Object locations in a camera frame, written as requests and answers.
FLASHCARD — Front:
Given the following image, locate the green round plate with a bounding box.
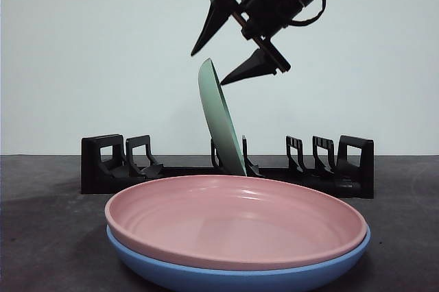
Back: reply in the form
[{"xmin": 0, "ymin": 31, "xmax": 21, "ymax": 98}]
[{"xmin": 198, "ymin": 58, "xmax": 248, "ymax": 178}]

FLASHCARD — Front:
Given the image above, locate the pink round plate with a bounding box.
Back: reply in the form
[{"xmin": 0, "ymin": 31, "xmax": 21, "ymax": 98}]
[{"xmin": 104, "ymin": 174, "xmax": 368, "ymax": 271}]

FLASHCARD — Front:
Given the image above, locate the blue round plate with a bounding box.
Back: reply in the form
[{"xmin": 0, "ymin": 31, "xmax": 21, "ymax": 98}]
[{"xmin": 106, "ymin": 225, "xmax": 372, "ymax": 292}]

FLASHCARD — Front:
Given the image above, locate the black plastic dish rack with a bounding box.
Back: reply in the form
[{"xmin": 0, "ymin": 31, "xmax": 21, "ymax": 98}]
[{"xmin": 80, "ymin": 134, "xmax": 375, "ymax": 200}]

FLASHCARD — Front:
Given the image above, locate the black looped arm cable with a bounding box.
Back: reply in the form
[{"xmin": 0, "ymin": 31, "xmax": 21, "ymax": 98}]
[{"xmin": 289, "ymin": 0, "xmax": 327, "ymax": 27}]

